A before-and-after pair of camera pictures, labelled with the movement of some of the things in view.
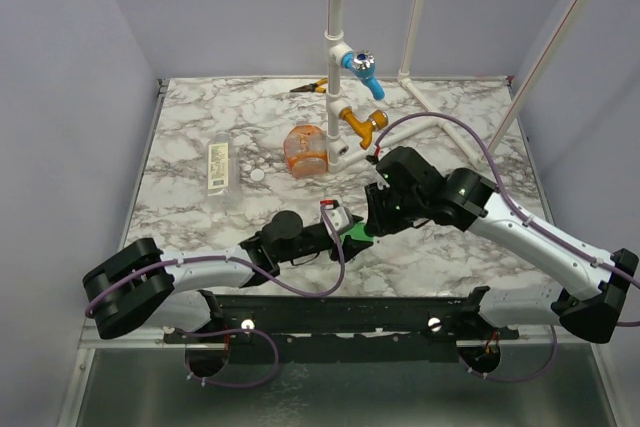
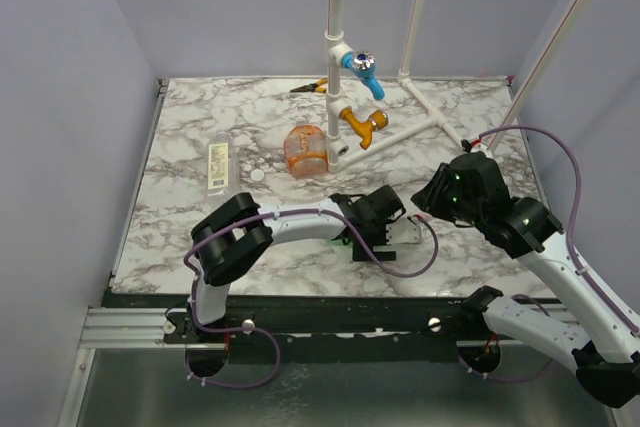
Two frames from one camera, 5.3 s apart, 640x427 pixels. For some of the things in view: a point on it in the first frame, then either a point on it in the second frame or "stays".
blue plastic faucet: [362, 63] stays
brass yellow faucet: [377, 120] stays
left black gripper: [350, 247] -> [381, 240]
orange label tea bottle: [306, 150] stays
